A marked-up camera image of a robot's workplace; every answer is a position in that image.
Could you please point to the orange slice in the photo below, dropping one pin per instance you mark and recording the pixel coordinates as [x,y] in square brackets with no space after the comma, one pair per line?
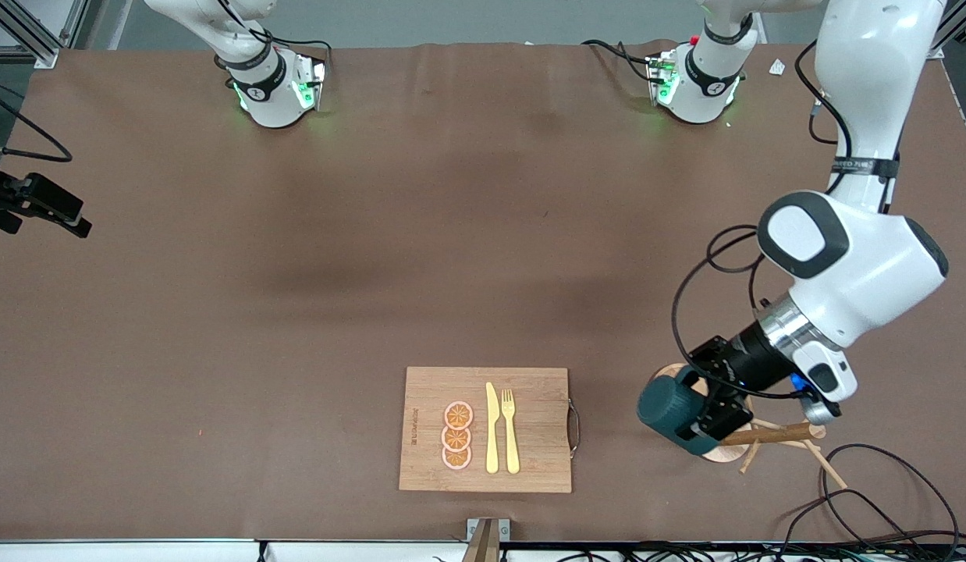
[458,415]

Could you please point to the yellow fork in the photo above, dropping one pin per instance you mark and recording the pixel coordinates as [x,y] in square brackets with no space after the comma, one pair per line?
[512,445]

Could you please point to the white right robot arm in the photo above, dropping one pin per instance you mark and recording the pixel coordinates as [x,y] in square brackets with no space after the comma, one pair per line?
[272,86]

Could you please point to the small white paper tag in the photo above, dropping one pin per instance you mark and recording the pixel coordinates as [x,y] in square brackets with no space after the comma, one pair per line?
[777,68]

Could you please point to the yellow knife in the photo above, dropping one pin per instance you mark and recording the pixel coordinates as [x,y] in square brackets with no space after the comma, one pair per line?
[491,437]

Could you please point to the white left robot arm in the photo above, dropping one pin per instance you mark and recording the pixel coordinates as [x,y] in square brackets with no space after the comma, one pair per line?
[865,257]

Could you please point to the aluminium camera post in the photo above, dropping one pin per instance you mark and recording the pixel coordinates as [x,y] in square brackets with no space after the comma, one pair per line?
[483,535]

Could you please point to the dark green cup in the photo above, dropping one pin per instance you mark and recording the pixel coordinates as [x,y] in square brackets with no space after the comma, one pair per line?
[662,410]

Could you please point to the aluminium frame profile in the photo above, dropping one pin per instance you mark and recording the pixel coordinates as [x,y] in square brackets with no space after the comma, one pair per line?
[951,31]
[30,31]

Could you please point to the brown table mat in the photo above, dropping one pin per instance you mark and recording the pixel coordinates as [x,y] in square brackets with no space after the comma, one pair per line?
[296,312]

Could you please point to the wooden cutting board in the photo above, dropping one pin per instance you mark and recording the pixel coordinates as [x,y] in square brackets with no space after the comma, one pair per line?
[538,421]

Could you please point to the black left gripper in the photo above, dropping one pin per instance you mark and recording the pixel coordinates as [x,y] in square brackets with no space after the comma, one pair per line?
[742,361]

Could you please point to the wooden mug tree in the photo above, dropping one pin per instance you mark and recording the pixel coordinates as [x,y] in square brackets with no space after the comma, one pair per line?
[779,433]

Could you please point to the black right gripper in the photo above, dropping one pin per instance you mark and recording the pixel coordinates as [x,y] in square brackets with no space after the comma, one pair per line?
[32,195]

